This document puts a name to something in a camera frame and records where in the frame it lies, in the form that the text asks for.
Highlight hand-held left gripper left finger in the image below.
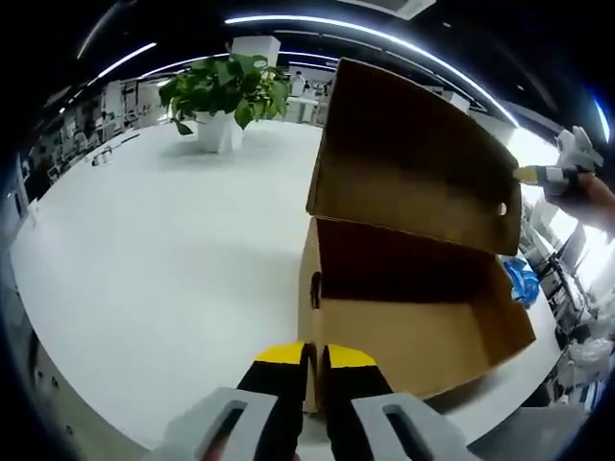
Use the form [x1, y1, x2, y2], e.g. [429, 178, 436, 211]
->
[148, 340, 311, 461]

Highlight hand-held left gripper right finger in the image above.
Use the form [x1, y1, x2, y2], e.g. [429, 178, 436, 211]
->
[320, 343, 477, 461]

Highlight brown cardboard shoe box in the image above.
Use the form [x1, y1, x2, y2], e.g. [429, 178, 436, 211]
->
[297, 57, 538, 417]

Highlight blue soft tissue pack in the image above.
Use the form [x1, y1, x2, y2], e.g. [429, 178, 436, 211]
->
[502, 256, 540, 309]

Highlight person's right hand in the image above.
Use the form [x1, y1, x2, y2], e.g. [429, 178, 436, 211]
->
[574, 170, 615, 212]

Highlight white plastic bag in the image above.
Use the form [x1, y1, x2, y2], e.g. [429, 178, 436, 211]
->
[570, 337, 615, 385]

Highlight ceiling air conditioner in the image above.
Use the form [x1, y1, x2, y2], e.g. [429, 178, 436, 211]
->
[379, 0, 437, 21]

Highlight long ceiling strip light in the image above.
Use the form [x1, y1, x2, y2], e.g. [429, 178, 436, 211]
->
[224, 14, 521, 129]

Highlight green plant in white pot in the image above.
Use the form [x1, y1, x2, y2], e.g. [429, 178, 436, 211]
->
[158, 52, 293, 155]

